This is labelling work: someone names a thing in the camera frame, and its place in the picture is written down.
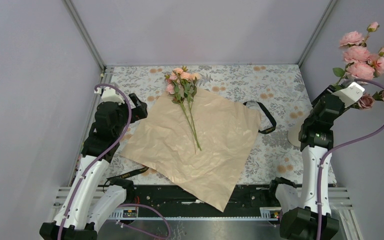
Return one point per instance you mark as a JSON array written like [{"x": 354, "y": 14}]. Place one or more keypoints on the peach orange rose stem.
[{"x": 185, "y": 78}]

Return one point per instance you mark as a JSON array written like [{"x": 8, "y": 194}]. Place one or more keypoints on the floral patterned table mat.
[{"x": 280, "y": 88}]

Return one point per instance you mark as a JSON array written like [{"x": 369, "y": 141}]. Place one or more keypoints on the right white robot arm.
[{"x": 307, "y": 215}]

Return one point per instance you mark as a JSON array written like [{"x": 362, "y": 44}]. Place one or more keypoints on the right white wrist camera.
[{"x": 350, "y": 94}]

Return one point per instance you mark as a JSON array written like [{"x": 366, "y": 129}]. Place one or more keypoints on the large pink rose stem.
[{"x": 351, "y": 39}]

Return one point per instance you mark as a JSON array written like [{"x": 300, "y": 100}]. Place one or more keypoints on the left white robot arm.
[{"x": 77, "y": 219}]

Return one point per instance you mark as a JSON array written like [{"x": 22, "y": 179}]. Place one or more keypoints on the peach paper flower bouquet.
[{"x": 207, "y": 164}]

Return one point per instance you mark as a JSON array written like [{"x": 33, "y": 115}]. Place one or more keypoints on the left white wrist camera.
[{"x": 108, "y": 94}]

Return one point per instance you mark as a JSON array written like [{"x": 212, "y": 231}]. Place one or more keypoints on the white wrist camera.
[
  {"x": 108, "y": 94},
  {"x": 350, "y": 94}
]

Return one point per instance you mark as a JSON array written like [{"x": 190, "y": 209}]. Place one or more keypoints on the dusty mauve rose stem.
[{"x": 367, "y": 101}]

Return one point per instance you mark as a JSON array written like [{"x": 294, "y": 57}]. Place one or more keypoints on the small pink rose stem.
[{"x": 170, "y": 87}]

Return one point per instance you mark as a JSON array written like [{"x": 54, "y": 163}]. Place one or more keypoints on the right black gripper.
[{"x": 330, "y": 89}]

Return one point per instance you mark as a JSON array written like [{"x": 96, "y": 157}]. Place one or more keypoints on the beige cylindrical vase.
[{"x": 293, "y": 132}]

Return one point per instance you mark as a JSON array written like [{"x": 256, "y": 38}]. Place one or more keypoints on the light pink rose stem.
[{"x": 361, "y": 64}]

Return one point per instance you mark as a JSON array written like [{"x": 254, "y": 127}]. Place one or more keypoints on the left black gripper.
[{"x": 139, "y": 112}]

